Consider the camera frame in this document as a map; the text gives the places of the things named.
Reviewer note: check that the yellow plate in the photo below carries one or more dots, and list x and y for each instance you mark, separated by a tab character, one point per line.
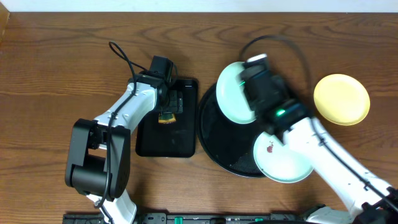
341	99

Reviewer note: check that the light green plate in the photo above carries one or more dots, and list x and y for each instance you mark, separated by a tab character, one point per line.
230	95
277	162

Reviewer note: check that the yellow sponge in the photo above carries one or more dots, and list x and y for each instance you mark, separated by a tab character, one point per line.
166	118

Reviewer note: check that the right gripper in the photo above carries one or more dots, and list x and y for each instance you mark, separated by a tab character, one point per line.
280	84

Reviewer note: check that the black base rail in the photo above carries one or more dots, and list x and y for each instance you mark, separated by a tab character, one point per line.
162	218

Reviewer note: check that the round black tray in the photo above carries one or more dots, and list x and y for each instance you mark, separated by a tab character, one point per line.
228	144

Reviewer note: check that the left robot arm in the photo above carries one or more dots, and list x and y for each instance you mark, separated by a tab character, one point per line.
98	164

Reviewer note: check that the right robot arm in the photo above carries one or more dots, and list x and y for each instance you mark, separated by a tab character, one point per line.
368	198

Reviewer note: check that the rectangular black tray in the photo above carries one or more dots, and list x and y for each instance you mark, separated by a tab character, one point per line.
175	139

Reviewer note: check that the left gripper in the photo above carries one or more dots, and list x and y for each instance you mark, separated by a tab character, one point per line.
173	102

